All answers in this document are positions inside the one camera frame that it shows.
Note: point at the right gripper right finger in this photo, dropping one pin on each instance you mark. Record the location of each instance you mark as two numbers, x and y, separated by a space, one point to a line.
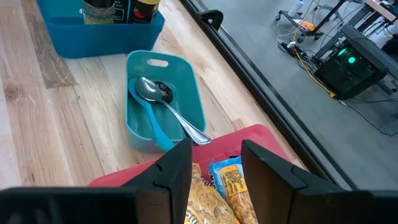
311 208

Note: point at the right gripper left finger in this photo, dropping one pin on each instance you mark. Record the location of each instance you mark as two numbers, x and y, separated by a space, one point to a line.
93 208

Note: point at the blue yellow ramen packet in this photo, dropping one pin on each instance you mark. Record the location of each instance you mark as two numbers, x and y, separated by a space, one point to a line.
234 183

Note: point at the blue plastic spoon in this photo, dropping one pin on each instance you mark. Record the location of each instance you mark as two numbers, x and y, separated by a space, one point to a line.
152 121

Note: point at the silver metal spoon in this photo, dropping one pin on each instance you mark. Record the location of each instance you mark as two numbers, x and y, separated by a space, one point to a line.
149 90

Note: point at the brown yellow-lid spice jar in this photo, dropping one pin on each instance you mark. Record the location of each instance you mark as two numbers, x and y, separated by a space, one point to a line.
144 11

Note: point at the red plastic bin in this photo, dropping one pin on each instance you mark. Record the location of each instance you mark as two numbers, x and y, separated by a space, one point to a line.
217 146

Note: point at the green-lit computer tower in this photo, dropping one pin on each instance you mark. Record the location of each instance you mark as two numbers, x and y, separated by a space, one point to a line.
351 71

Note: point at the teal plastic basket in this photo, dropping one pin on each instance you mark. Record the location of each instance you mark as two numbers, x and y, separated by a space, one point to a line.
183 93

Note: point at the blue plastic bin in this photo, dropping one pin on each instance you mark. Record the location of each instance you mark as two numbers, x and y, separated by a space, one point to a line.
99 37

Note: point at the black wheeled cart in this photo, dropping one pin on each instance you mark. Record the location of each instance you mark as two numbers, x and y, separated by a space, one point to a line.
303 26

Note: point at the white bottle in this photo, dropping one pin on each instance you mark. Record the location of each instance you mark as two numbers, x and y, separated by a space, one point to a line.
295 7

